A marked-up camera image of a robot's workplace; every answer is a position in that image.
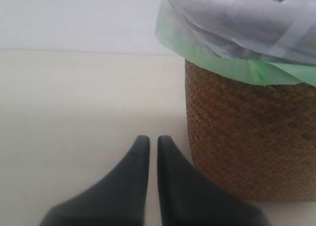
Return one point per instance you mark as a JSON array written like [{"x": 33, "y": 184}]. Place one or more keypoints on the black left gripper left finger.
[{"x": 118, "y": 199}]

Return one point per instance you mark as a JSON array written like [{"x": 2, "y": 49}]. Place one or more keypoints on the green plastic bin liner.
[{"x": 170, "y": 33}]

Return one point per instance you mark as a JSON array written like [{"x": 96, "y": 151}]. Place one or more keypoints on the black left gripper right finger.
[{"x": 187, "y": 198}]

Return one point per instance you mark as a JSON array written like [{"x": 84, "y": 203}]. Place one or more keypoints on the white plastic bin liner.
[{"x": 273, "y": 30}]

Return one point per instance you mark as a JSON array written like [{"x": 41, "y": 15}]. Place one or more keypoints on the woven brown wicker basket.
[{"x": 256, "y": 142}]

